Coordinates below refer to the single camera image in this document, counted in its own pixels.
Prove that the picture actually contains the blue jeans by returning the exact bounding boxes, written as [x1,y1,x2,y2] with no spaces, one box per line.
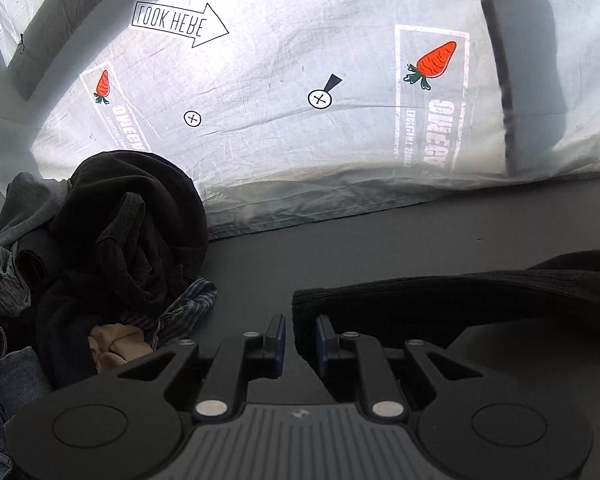
[0,322,56,480]

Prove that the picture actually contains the beige cloth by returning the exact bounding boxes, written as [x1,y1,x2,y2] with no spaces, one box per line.
[87,324,151,374]

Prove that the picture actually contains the black knit sweater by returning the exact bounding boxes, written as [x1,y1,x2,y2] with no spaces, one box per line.
[291,246,600,376]

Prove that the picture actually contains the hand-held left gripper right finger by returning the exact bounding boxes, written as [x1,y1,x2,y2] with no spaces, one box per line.
[315,314,484,419]

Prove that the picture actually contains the white printed curtain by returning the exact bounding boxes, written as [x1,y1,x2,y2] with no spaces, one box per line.
[0,0,600,239]

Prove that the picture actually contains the plaid shirt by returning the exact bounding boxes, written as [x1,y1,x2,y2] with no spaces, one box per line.
[125,277,218,356]

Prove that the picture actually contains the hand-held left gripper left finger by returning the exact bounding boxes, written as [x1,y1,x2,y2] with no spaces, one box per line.
[114,314,287,419]

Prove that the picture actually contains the black crumpled garment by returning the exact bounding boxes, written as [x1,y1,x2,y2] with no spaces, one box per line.
[17,151,211,391]

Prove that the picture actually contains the grey striped garment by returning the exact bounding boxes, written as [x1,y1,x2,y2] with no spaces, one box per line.
[0,245,33,323]

